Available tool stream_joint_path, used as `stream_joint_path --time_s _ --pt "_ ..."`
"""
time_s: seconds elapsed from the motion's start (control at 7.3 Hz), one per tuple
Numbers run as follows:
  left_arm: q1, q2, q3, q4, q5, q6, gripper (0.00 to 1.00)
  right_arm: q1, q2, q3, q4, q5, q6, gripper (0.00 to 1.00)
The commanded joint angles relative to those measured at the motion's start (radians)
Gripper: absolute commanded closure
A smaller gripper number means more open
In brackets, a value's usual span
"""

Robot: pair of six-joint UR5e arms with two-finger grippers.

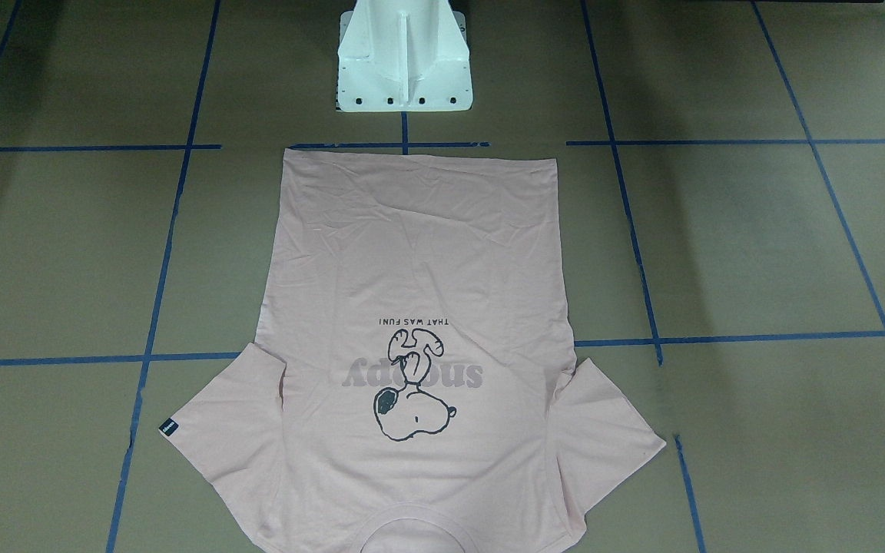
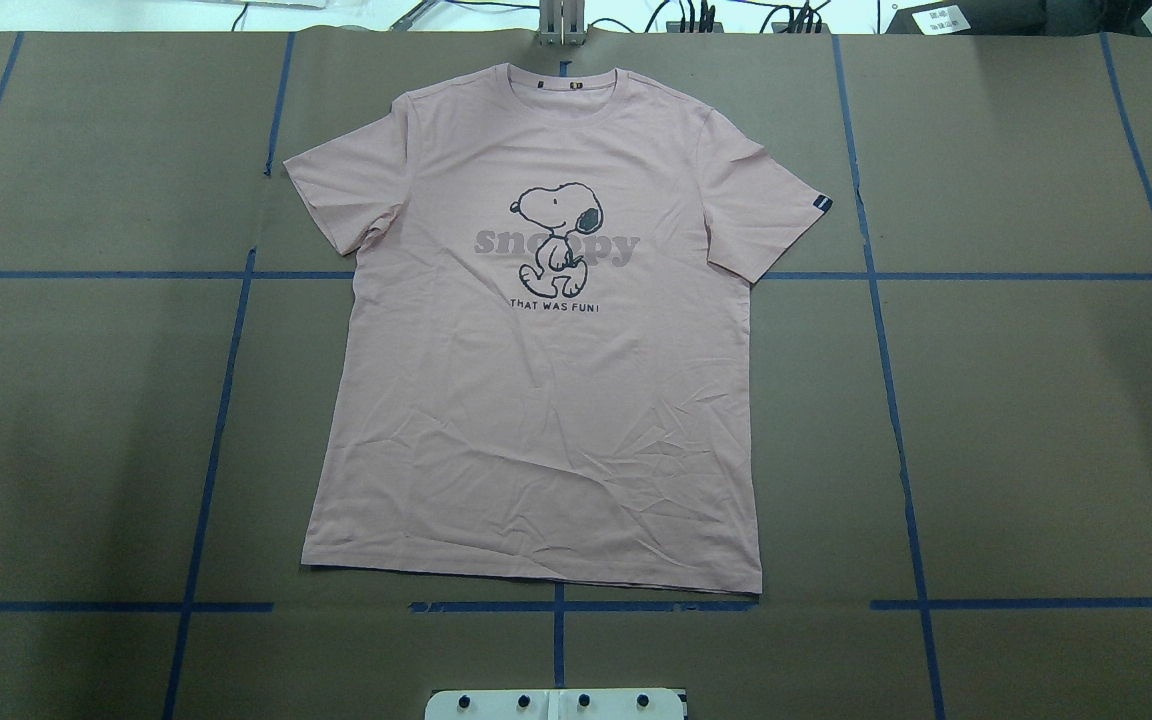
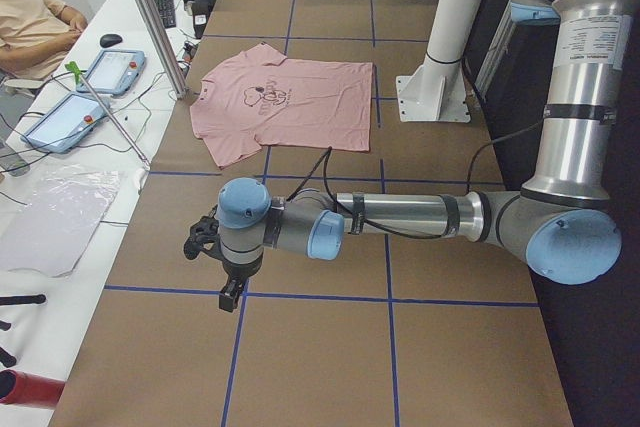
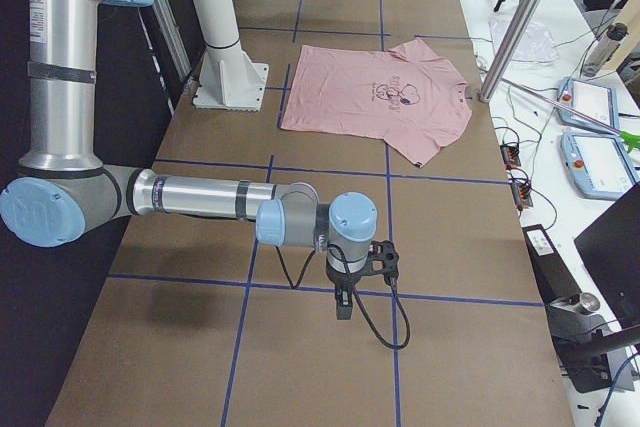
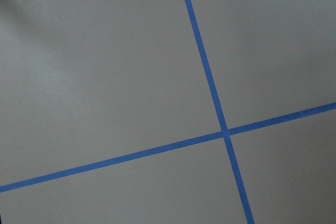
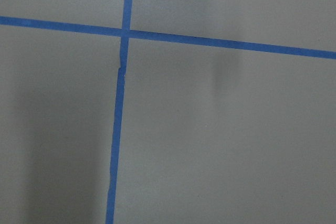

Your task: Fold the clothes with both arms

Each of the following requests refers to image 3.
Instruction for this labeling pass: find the clear plastic bag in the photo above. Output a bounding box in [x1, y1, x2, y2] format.
[1, 164, 121, 277]

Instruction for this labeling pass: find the aluminium frame post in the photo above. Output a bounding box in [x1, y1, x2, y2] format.
[135, 0, 187, 99]

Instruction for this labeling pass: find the near teach pendant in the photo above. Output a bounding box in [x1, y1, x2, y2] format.
[21, 93, 106, 154]

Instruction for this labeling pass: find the black tripod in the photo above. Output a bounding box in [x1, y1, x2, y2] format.
[1, 293, 47, 368]

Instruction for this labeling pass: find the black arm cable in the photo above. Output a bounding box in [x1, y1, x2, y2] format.
[287, 111, 551, 239]

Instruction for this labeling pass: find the far teach pendant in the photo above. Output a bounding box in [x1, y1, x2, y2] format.
[84, 49, 146, 96]

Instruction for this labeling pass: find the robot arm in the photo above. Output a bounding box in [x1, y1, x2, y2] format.
[210, 0, 639, 311]

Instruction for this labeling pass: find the black power box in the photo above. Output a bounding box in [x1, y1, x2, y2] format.
[191, 0, 216, 39]

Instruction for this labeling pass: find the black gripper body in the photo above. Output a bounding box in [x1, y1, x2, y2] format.
[222, 275, 247, 297]

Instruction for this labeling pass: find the black keyboard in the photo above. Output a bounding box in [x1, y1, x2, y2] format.
[154, 0, 176, 29]

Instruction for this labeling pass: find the black computer mouse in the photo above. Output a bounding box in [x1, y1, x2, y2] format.
[99, 33, 123, 49]

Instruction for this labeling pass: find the seated person in beige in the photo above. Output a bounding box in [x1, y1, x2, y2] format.
[1, 0, 88, 80]

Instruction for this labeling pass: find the red cylinder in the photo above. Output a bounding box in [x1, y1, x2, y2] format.
[1, 369, 65, 409]

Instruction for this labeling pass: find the pink Snoopy t-shirt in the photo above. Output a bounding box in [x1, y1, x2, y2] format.
[190, 43, 373, 168]

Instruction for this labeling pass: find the teach pendant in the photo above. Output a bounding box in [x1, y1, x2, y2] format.
[84, 49, 146, 96]
[21, 93, 106, 154]

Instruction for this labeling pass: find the white camera mast column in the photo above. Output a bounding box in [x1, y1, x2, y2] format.
[396, 0, 481, 123]

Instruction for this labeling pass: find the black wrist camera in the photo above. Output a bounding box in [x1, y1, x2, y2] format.
[183, 215, 221, 260]

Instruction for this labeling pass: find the metal rod with green clip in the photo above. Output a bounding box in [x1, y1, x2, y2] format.
[64, 61, 150, 170]

